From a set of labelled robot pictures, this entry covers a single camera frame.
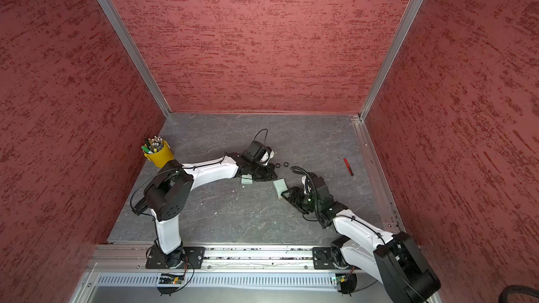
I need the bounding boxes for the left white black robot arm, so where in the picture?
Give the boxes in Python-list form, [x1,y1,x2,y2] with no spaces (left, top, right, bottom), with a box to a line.
[130,153,278,269]

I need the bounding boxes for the red marker pen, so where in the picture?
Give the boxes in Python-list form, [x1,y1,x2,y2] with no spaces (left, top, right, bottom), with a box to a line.
[343,158,355,176]

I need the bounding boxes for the front aluminium rail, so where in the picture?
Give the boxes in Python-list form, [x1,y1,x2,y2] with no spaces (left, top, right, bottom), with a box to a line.
[87,243,332,273]

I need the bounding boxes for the black cable bottom right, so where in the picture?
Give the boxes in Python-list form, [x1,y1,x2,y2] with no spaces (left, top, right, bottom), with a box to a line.
[500,285,539,303]

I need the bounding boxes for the yellow pen cup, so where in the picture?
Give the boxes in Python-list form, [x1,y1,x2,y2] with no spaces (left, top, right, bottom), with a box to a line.
[144,140,174,168]

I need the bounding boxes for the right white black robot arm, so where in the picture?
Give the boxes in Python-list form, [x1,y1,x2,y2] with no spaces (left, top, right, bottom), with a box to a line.
[282,187,442,302]

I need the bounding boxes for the aluminium corner post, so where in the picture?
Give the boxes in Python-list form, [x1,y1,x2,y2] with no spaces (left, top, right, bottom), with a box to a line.
[97,0,172,118]
[359,0,424,122]

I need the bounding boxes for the left aluminium corner post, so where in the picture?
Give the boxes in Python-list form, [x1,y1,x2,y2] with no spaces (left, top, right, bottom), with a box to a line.
[97,0,172,118]

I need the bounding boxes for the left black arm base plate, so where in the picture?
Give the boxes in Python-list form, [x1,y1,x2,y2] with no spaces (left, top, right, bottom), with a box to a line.
[145,244,206,269]

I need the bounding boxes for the right aluminium corner post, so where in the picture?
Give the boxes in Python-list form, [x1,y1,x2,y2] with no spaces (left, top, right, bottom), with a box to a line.
[359,0,424,122]

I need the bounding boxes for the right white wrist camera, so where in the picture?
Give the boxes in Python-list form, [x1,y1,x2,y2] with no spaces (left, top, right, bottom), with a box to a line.
[302,174,333,203]

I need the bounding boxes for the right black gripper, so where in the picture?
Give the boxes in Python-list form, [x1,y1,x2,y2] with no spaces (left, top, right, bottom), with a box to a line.
[280,187,321,215]

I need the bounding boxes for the pens in cup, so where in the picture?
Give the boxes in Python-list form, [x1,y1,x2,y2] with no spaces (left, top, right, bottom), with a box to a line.
[141,136,165,154]

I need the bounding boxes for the pale green box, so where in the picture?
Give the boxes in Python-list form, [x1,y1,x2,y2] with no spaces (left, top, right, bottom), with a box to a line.
[273,179,289,199]

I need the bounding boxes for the pale green lift-off lid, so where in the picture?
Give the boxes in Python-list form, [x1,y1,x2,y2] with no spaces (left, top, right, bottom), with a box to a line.
[241,175,253,185]

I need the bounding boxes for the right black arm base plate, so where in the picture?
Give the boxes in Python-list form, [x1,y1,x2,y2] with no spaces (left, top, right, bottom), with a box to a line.
[312,247,350,270]

